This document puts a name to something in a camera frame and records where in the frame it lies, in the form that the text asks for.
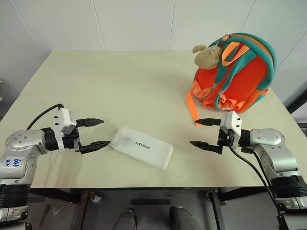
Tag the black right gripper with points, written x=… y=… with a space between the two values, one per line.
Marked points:
x=224 y=141

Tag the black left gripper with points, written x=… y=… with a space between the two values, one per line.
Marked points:
x=74 y=141

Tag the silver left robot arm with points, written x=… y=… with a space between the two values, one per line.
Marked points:
x=21 y=153

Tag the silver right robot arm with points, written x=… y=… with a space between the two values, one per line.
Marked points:
x=273 y=153

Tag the white rectangular case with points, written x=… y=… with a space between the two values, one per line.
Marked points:
x=143 y=147

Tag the orange and teal backpack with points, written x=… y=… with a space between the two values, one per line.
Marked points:
x=239 y=79

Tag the beige plush bunny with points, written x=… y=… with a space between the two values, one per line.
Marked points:
x=207 y=57

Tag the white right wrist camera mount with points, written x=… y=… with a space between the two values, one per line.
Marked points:
x=231 y=124

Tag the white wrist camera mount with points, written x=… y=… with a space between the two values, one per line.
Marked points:
x=62 y=123
x=231 y=124

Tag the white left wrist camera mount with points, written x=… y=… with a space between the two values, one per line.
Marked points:
x=62 y=123

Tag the black table frame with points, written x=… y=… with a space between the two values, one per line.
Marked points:
x=144 y=191

